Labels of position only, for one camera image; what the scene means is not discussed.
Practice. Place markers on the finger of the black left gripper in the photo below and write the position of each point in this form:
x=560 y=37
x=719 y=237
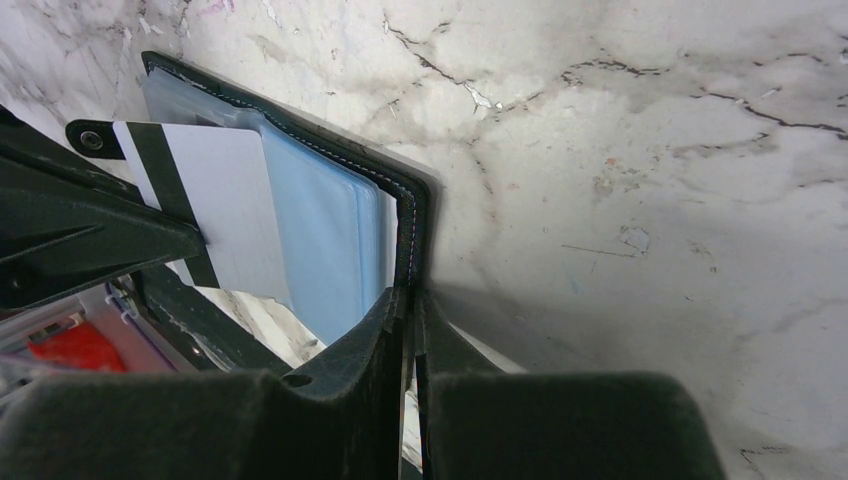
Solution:
x=67 y=225

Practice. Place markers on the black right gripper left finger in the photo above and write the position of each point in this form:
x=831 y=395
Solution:
x=338 y=416

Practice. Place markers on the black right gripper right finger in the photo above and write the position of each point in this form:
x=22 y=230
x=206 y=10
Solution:
x=480 y=422

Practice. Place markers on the black leather card holder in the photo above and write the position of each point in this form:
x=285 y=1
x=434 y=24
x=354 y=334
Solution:
x=351 y=223

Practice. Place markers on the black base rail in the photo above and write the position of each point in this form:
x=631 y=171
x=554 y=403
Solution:
x=201 y=332

